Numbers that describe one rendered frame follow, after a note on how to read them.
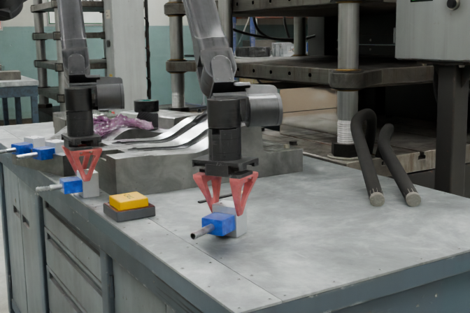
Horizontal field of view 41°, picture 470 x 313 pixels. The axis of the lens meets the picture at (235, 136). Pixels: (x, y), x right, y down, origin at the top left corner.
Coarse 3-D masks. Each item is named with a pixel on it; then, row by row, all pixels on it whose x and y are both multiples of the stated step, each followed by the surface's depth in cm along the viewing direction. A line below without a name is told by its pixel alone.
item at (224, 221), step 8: (224, 200) 114; (216, 208) 110; (224, 208) 110; (232, 208) 109; (208, 216) 108; (216, 216) 108; (224, 216) 108; (232, 216) 108; (240, 216) 110; (208, 224) 106; (216, 224) 106; (224, 224) 106; (232, 224) 108; (240, 224) 110; (192, 232) 102; (200, 232) 103; (208, 232) 105; (216, 232) 106; (224, 232) 106; (232, 232) 109; (240, 232) 110
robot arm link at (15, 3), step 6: (0, 0) 110; (6, 0) 109; (12, 0) 112; (18, 0) 114; (0, 6) 112; (6, 6) 112; (12, 6) 113; (18, 6) 115; (0, 12) 112; (6, 12) 112; (12, 12) 114
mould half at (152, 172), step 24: (120, 144) 153; (144, 144) 155; (168, 144) 156; (264, 144) 167; (96, 168) 147; (120, 168) 136; (144, 168) 139; (168, 168) 142; (192, 168) 145; (264, 168) 155; (288, 168) 159; (120, 192) 137; (144, 192) 139
